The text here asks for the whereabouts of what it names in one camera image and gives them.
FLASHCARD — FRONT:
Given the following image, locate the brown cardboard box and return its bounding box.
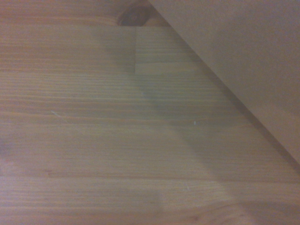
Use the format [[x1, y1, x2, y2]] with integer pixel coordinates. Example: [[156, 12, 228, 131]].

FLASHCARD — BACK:
[[147, 0, 300, 165]]

